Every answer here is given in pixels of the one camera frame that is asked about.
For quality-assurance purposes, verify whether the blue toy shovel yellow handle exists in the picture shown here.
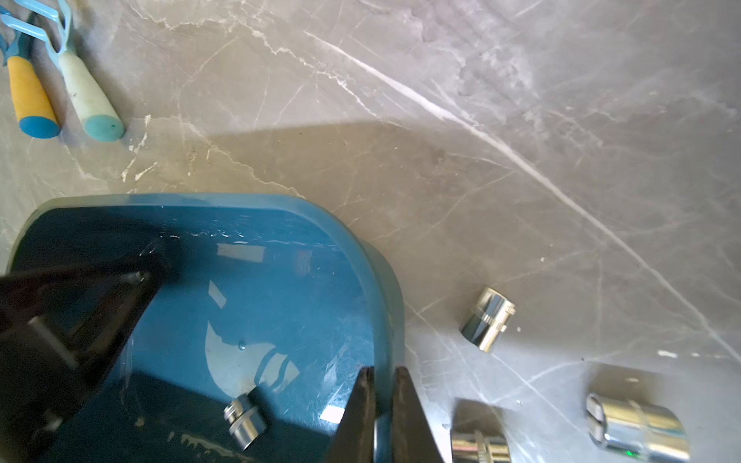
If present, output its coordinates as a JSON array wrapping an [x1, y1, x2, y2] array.
[[1, 30, 61, 139]]

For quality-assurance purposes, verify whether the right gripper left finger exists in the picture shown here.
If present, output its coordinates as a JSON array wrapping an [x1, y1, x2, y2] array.
[[325, 367, 376, 463]]

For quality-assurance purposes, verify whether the teal storage box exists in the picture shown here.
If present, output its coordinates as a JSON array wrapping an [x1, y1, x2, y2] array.
[[5, 194, 404, 462]]

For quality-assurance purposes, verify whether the chrome socket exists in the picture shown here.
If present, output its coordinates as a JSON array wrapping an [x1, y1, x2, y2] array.
[[460, 287, 516, 353], [586, 393, 691, 462], [224, 394, 267, 451], [451, 430, 511, 463]]

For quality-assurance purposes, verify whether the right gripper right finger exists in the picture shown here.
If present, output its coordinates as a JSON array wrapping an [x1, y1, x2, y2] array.
[[391, 367, 443, 463]]

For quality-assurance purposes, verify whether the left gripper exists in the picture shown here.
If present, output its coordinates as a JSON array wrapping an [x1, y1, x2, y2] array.
[[1, 255, 169, 462]]

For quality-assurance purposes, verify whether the light blue toy fork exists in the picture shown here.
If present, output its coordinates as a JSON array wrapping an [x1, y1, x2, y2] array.
[[2, 0, 125, 142]]

